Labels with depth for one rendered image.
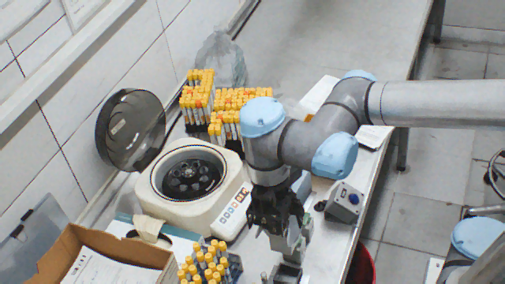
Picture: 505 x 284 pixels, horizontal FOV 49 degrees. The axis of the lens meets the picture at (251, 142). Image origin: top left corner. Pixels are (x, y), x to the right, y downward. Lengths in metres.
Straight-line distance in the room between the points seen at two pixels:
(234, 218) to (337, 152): 0.60
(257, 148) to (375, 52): 1.11
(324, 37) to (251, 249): 0.94
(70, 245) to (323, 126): 0.74
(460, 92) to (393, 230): 1.68
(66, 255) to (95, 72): 0.45
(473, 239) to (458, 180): 1.66
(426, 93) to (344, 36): 1.18
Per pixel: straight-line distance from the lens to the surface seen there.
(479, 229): 1.11
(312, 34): 2.05
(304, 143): 0.85
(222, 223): 1.37
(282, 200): 1.03
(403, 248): 2.45
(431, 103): 0.87
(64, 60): 1.29
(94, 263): 1.38
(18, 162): 1.29
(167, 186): 1.41
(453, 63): 3.43
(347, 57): 1.92
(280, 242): 1.15
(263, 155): 0.90
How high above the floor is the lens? 1.98
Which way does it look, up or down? 43 degrees down
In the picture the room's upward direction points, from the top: 9 degrees counter-clockwise
